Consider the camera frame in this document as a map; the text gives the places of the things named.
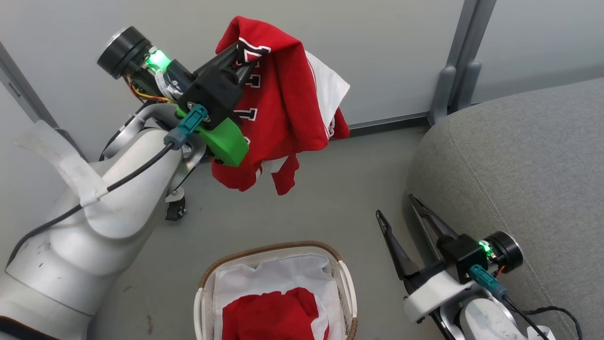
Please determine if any grey partition base rail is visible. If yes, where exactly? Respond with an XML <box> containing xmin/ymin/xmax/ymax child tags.
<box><xmin>348</xmin><ymin>111</ymin><xmax>431</xmax><ymax>136</ymax></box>

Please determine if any teal right camera connector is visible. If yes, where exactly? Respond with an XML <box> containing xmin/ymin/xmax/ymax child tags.
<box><xmin>469</xmin><ymin>264</ymin><xmax>510</xmax><ymax>301</ymax></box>

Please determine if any red garment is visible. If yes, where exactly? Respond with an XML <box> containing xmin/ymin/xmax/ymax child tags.
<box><xmin>221</xmin><ymin>287</ymin><xmax>330</xmax><ymax>340</ymax></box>

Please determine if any grey metal partition post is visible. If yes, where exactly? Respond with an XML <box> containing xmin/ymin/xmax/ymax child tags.
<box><xmin>428</xmin><ymin>0</ymin><xmax>497</xmax><ymax>126</ymax></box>

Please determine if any black caster wheel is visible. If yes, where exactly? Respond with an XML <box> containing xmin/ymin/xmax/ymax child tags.
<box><xmin>165</xmin><ymin>187</ymin><xmax>186</xmax><ymax>221</ymax></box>

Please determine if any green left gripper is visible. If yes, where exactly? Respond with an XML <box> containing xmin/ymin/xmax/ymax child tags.
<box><xmin>176</xmin><ymin>44</ymin><xmax>263</xmax><ymax>168</ymax></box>

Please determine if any red white sports jersey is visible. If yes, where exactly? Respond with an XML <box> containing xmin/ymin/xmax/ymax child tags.
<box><xmin>210</xmin><ymin>16</ymin><xmax>351</xmax><ymax>196</ymax></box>

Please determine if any white basket liner cloth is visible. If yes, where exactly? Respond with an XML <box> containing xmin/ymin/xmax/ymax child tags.
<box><xmin>214</xmin><ymin>254</ymin><xmax>346</xmax><ymax>340</ymax></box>

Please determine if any grey fabric sofa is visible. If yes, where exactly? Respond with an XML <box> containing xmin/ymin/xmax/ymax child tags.
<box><xmin>406</xmin><ymin>78</ymin><xmax>604</xmax><ymax>340</ymax></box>

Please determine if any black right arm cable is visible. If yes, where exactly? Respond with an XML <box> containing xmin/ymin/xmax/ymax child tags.
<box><xmin>501</xmin><ymin>294</ymin><xmax>584</xmax><ymax>340</ymax></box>

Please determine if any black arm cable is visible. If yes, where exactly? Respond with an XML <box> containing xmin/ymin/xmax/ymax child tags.
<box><xmin>5</xmin><ymin>142</ymin><xmax>176</xmax><ymax>271</ymax></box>
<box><xmin>501</xmin><ymin>294</ymin><xmax>584</xmax><ymax>340</ymax></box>

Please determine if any wicker laundry basket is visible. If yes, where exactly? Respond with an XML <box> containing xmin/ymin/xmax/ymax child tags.
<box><xmin>193</xmin><ymin>241</ymin><xmax>358</xmax><ymax>340</ymax></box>

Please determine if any teal left camera connector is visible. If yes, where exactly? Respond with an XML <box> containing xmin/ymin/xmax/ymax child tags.
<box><xmin>164</xmin><ymin>104</ymin><xmax>210</xmax><ymax>151</ymax></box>

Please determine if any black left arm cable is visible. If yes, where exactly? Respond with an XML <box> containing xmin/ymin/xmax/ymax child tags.
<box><xmin>5</xmin><ymin>142</ymin><xmax>176</xmax><ymax>271</ymax></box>

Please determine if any white tape strip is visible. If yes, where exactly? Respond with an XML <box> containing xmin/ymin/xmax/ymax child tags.
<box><xmin>14</xmin><ymin>120</ymin><xmax>109</xmax><ymax>208</ymax></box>

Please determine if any teal camera connector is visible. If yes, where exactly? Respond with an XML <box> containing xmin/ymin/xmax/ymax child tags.
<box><xmin>164</xmin><ymin>104</ymin><xmax>210</xmax><ymax>151</ymax></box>
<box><xmin>469</xmin><ymin>264</ymin><xmax>510</xmax><ymax>301</ymax></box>

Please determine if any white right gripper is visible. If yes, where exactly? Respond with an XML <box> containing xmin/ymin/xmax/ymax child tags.
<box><xmin>376</xmin><ymin>194</ymin><xmax>478</xmax><ymax>326</ymax></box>

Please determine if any grey slanted wall strip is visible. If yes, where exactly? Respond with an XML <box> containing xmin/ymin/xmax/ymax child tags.
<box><xmin>0</xmin><ymin>42</ymin><xmax>86</xmax><ymax>162</ymax></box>

